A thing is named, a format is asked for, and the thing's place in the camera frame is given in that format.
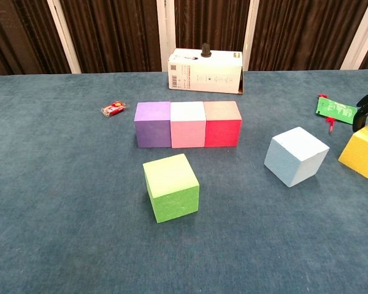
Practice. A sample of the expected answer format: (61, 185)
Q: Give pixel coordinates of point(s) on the red candy wrapper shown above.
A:
(113, 109)

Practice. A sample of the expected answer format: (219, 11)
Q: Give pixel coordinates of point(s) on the small red ribbon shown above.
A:
(331, 124)

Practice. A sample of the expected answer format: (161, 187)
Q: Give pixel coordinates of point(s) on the light blue foam cube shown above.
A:
(291, 159)

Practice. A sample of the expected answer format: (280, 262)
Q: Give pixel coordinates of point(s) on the teal felt table cover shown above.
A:
(49, 214)

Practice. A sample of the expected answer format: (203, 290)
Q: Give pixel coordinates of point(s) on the white frame post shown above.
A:
(165, 30)
(251, 30)
(64, 36)
(360, 33)

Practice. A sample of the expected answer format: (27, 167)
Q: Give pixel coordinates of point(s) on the white cardboard box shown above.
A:
(208, 76)

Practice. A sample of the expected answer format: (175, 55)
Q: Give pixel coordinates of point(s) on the green foam cube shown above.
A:
(171, 196)

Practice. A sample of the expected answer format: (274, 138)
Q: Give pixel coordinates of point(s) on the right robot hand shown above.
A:
(360, 121)

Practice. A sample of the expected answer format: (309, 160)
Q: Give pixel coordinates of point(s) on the pink foam cube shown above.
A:
(187, 131)

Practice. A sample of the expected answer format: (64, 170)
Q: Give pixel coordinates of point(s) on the yellow foam cube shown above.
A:
(363, 156)

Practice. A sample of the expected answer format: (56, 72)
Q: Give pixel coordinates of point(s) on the red foam cube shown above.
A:
(222, 131)

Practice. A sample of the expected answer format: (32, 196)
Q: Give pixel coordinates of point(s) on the purple foam cube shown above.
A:
(153, 131)

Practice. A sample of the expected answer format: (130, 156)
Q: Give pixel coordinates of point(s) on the black knob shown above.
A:
(206, 50)

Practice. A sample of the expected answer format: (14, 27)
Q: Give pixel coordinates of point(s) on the green sachet packet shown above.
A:
(335, 111)

